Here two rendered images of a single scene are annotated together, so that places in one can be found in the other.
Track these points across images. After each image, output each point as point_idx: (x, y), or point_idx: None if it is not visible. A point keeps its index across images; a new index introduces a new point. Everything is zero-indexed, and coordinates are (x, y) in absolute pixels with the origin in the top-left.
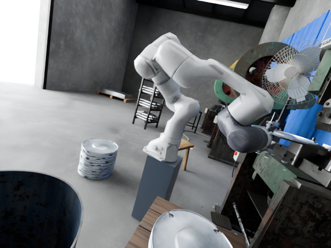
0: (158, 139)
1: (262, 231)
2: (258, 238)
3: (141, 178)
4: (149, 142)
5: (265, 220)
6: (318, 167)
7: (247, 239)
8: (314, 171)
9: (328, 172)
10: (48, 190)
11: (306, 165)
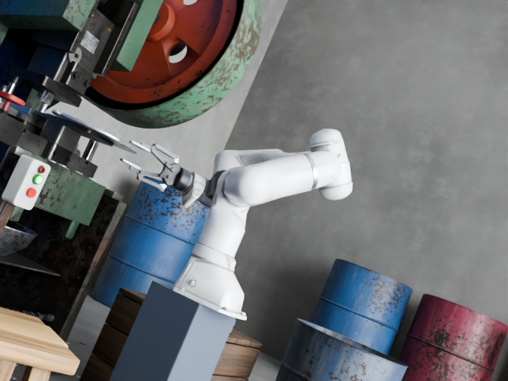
0: (234, 275)
1: (96, 268)
2: (91, 280)
3: (213, 370)
4: (243, 294)
5: (99, 255)
6: (85, 160)
7: (30, 312)
8: (81, 166)
9: (94, 165)
10: (338, 358)
11: (71, 161)
